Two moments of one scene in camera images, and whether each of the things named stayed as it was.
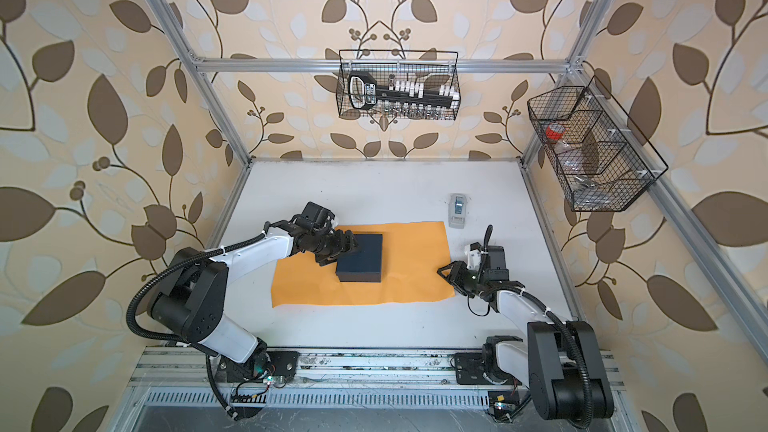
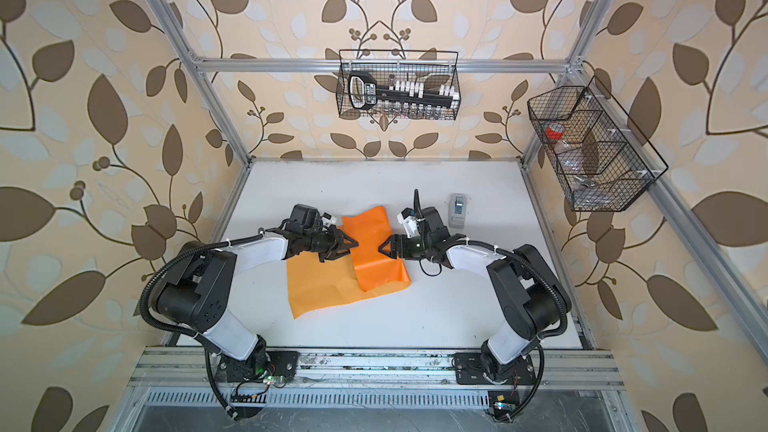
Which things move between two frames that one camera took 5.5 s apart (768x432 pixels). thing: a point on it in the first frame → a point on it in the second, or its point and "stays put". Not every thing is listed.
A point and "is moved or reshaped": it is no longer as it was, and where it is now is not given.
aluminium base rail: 329,368 stays put
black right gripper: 455,276 → 395,245
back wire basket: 431,67 stays put
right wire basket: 600,158 stays put
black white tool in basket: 364,94 stays put
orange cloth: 412,255 is moved or reshaped
